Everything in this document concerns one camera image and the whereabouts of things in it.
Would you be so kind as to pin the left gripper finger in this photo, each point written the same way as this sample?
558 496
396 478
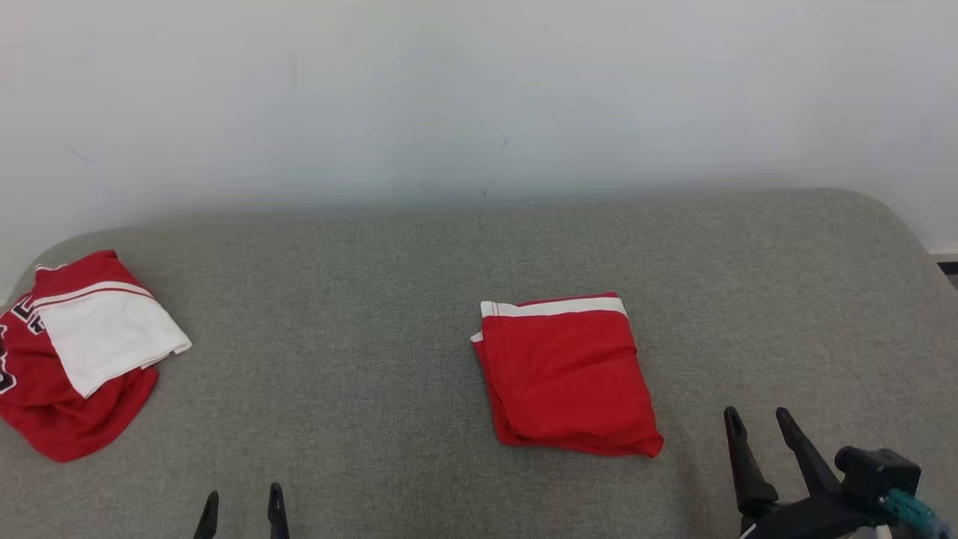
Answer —
207 520
278 516

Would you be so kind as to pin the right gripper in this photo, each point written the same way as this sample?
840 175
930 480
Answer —
801 520

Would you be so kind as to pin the red jersey with white sleeves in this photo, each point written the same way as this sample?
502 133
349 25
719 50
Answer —
52 404

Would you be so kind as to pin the red shirt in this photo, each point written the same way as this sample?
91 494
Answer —
569 382

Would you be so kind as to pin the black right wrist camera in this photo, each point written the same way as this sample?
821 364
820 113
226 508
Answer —
879 475

